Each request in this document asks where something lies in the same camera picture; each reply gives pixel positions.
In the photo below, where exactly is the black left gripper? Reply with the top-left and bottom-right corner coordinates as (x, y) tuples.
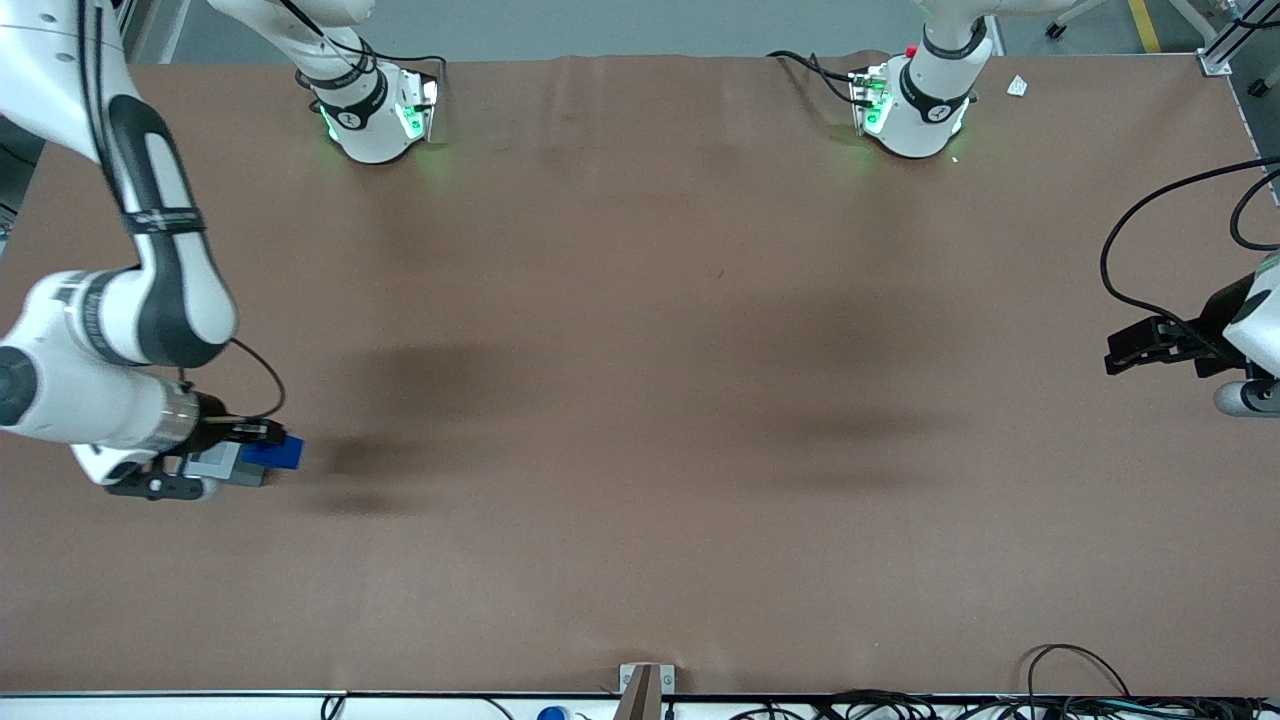
(1104, 275), (1257, 381)

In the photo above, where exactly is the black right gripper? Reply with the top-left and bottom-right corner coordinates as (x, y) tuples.
(180, 393), (289, 456)

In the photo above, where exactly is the blue plastic part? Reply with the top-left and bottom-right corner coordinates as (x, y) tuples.
(240, 436), (305, 472)

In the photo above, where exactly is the gray square base block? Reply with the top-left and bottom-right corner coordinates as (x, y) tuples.
(184, 440), (273, 489)

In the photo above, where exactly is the brown table cover sheet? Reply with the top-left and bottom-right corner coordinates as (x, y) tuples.
(0, 52), (1280, 697)

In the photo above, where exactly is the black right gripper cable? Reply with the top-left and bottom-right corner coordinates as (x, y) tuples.
(178, 338), (289, 421)

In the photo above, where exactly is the long black left gripper cable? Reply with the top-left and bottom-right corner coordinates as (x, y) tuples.
(1099, 157), (1280, 346)

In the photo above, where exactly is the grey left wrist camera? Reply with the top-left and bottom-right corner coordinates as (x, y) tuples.
(1213, 378), (1280, 419)

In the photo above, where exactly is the short black curved cable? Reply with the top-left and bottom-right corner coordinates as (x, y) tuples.
(1229, 168), (1280, 252)

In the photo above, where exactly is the black arched cable loop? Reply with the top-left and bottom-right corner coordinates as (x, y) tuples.
(1024, 644), (1133, 701)

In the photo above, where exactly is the aluminium frame post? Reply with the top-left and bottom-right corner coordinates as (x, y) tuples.
(1168, 0), (1237, 77)

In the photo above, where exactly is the black cable bundle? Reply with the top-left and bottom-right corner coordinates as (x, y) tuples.
(735, 688), (1280, 720)

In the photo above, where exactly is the black right arm base cable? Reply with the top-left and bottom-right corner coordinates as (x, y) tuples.
(278, 0), (448, 83)

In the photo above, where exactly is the black arm base cable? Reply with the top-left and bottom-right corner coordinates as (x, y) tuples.
(767, 49), (873, 107)
(278, 0), (448, 83)

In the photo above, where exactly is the black left arm base cable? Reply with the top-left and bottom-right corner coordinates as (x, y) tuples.
(767, 49), (873, 107)

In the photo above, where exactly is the metal bracket with brown post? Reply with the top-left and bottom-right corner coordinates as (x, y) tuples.
(618, 662), (677, 720)

